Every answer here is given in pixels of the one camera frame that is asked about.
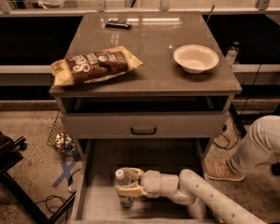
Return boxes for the grey drawer cabinet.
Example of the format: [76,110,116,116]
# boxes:
[49,10,243,224]

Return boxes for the small bottle behind cabinet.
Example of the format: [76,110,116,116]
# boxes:
[226,41,240,66]

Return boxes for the clear plastic water bottle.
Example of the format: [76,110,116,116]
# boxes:
[114,169,134,208]

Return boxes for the open middle drawer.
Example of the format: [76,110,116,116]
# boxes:
[70,139,217,224]

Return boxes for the white paper bowl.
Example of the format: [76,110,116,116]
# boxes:
[174,45,219,74]

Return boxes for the brown chips bag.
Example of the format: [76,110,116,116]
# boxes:
[51,46,143,87]

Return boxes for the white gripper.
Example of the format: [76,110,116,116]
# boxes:
[116,167,179,198]

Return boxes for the person leg light trousers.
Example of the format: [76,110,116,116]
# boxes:
[227,116,280,174]

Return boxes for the closed top drawer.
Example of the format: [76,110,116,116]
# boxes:
[62,113,227,139]

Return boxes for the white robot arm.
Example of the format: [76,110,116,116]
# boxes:
[114,167,267,224]

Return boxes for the small dark snack bar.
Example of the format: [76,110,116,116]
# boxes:
[105,21,131,30]

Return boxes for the blue tape cross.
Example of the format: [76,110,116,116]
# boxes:
[52,161,77,188]

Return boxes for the wire mesh trash basket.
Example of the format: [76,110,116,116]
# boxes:
[47,113,79,159]

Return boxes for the black chair base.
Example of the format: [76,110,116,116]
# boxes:
[0,114,77,224]

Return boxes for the tan shoe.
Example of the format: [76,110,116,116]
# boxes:
[206,161,245,182]

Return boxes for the black floor cable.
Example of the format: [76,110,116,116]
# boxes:
[213,125,241,150]

